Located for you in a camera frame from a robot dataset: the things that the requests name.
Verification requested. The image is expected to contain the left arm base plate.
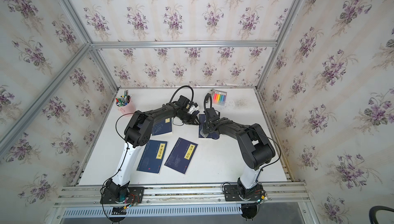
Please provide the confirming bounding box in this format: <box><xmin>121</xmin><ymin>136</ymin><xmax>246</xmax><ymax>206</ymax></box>
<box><xmin>100</xmin><ymin>187</ymin><xmax>145</xmax><ymax>205</ymax></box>

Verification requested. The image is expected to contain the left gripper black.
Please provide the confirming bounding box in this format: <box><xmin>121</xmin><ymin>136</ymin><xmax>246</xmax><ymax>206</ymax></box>
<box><xmin>176</xmin><ymin>110</ymin><xmax>201</xmax><ymax>125</ymax></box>

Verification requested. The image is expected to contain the clear box of highlighters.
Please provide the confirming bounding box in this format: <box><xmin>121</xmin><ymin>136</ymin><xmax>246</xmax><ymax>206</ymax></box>
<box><xmin>212</xmin><ymin>89</ymin><xmax>227</xmax><ymax>106</ymax></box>

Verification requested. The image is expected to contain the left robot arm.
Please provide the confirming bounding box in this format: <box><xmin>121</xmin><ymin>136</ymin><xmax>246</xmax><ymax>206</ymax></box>
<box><xmin>104</xmin><ymin>101</ymin><xmax>200</xmax><ymax>198</ymax></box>

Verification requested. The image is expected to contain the grey striped cleaning cloth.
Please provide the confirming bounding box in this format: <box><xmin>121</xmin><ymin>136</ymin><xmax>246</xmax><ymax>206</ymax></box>
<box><xmin>200</xmin><ymin>123</ymin><xmax>212</xmax><ymax>138</ymax></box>

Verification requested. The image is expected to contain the aluminium rail frame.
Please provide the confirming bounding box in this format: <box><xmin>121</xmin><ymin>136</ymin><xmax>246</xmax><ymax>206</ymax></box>
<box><xmin>49</xmin><ymin>182</ymin><xmax>315</xmax><ymax>223</ymax></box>

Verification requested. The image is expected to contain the pink pen cup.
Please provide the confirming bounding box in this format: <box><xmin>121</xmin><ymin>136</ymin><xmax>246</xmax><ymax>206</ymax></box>
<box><xmin>116</xmin><ymin>89</ymin><xmax>136</xmax><ymax>115</ymax></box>

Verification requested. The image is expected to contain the blue book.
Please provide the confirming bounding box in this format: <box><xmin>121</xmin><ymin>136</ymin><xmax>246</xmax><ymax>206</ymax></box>
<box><xmin>164</xmin><ymin>138</ymin><xmax>198</xmax><ymax>174</ymax></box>
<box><xmin>136</xmin><ymin>140</ymin><xmax>167</xmax><ymax>174</ymax></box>
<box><xmin>152</xmin><ymin>118</ymin><xmax>172</xmax><ymax>136</ymax></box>
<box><xmin>198</xmin><ymin>114</ymin><xmax>220</xmax><ymax>140</ymax></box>

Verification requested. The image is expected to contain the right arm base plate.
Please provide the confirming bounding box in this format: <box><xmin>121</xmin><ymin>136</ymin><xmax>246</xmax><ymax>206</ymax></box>
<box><xmin>222</xmin><ymin>183</ymin><xmax>266</xmax><ymax>202</ymax></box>

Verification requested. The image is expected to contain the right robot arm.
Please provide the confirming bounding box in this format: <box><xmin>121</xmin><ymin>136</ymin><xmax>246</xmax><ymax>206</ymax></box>
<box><xmin>200</xmin><ymin>117</ymin><xmax>276</xmax><ymax>198</ymax></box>

